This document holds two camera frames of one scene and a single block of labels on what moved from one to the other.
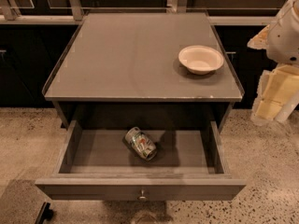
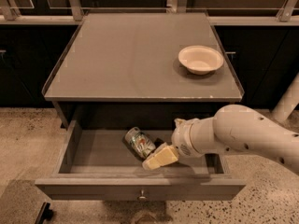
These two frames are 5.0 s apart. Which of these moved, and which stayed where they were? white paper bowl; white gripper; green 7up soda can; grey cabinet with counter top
Moved: white gripper
Stayed: grey cabinet with counter top; green 7up soda can; white paper bowl
